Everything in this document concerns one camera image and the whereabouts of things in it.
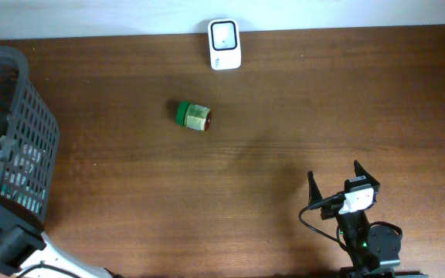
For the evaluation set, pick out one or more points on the grey plastic mesh basket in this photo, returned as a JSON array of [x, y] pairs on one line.
[[25, 119]]

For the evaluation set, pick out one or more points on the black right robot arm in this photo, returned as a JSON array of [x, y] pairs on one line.
[[373, 247]]

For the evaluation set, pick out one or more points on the green lid spice jar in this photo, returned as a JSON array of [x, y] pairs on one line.
[[193, 116]]

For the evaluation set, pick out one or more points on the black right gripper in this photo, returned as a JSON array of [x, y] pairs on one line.
[[315, 194]]

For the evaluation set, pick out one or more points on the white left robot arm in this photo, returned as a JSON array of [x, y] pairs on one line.
[[53, 262]]

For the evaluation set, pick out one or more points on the green white wipes pack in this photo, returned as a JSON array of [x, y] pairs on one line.
[[24, 179]]

